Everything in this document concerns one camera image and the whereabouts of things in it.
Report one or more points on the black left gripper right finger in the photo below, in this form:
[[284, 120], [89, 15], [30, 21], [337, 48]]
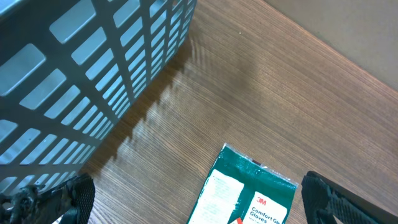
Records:
[[325, 201]]

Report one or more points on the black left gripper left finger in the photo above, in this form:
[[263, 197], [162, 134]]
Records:
[[71, 201]]

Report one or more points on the green 3M glove package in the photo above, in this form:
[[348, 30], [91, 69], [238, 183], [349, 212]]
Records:
[[239, 189]]

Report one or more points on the grey plastic mesh basket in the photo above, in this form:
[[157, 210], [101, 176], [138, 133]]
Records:
[[69, 72]]

